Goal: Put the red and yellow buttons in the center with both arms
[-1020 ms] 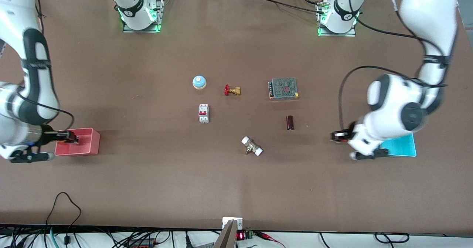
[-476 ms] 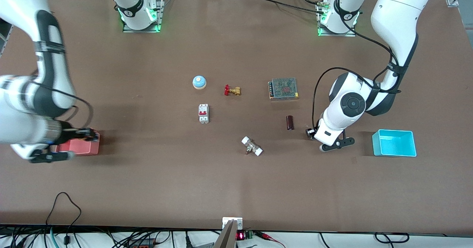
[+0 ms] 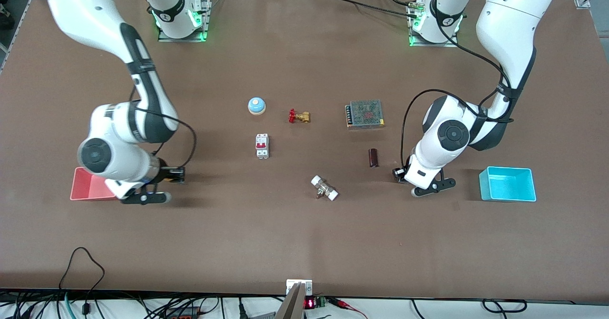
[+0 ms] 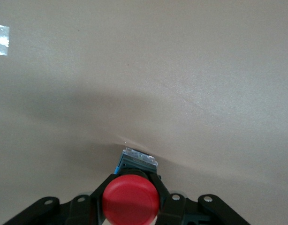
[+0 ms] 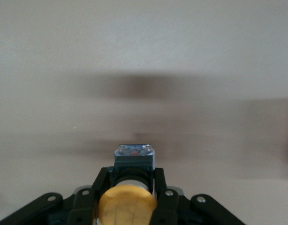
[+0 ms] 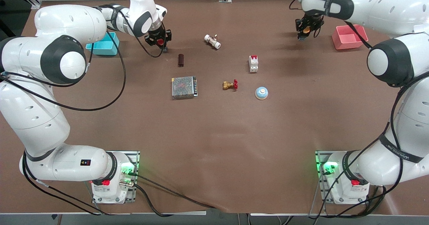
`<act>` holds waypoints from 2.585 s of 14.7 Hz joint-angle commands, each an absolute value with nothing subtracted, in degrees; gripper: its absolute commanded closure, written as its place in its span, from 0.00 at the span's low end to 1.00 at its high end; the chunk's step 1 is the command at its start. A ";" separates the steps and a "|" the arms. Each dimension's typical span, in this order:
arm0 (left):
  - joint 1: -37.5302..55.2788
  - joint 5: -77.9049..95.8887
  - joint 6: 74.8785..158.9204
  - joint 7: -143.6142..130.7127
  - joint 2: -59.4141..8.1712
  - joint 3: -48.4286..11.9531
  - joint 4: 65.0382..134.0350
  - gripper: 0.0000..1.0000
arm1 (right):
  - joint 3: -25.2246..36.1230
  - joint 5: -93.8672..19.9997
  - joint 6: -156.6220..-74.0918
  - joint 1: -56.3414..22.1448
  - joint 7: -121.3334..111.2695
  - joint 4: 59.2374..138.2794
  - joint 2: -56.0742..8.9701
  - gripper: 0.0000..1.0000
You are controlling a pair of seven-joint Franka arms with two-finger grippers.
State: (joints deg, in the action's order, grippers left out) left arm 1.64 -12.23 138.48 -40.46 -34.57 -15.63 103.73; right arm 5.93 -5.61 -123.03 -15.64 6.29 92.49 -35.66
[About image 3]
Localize pink plastic bin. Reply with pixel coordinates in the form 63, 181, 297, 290
70, 167, 118, 201

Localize perforated metal power supply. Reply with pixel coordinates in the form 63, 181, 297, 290
345, 99, 385, 129

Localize white metal pipe fitting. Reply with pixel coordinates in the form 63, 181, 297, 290
311, 175, 339, 201

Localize cyan plastic bin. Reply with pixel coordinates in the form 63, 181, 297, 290
479, 166, 537, 202

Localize white circuit breaker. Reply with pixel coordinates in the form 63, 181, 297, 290
255, 133, 270, 159

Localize red clip lead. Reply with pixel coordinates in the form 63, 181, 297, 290
328, 298, 368, 319

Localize grey metal bar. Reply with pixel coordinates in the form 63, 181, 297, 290
275, 283, 305, 319

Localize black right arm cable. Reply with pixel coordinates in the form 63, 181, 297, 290
130, 85, 197, 168

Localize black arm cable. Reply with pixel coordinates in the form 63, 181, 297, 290
130, 85, 197, 168
401, 5, 514, 168

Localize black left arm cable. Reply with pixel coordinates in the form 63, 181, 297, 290
401, 5, 514, 168

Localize black looped thin cable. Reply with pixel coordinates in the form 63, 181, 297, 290
59, 247, 106, 316

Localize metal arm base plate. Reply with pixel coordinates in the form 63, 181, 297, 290
408, 0, 460, 48
157, 0, 213, 43

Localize teal cable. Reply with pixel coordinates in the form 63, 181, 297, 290
64, 291, 78, 319

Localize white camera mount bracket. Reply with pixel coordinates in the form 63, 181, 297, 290
286, 279, 314, 296

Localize black coiled cable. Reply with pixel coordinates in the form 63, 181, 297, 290
482, 299, 528, 314

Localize black cable on table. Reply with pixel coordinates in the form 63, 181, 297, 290
318, 0, 420, 18

